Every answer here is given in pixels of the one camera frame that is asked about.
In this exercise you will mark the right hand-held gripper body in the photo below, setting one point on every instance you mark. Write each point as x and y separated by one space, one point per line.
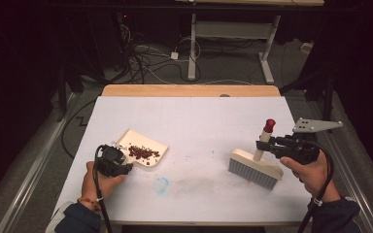
299 150

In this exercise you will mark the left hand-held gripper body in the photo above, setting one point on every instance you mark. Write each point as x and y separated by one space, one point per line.
110 161

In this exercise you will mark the cream plastic dustpan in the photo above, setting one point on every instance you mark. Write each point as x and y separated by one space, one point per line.
132 137

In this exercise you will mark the pile of red beans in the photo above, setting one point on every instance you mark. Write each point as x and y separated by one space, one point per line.
140 152

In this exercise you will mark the cream brush with red cap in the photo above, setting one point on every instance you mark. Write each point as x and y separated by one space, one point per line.
255 165

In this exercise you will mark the person's left hand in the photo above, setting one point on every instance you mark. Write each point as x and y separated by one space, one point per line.
97 187

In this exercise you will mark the person's right hand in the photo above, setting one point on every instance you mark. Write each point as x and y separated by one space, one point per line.
314 178

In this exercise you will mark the black stand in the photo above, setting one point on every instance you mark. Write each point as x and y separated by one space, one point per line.
68 84
327 93

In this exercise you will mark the white table cover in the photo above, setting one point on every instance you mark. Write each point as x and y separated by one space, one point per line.
191 129

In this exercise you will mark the white power adapter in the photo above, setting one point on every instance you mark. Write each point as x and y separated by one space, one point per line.
174 55

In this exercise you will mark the dark device with red light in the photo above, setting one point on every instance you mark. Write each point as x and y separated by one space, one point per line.
124 26

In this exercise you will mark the aluminium rail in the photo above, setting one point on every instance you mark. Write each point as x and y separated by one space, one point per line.
362 181
29 181

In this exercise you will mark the white desk frame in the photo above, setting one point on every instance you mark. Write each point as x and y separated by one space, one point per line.
192 48

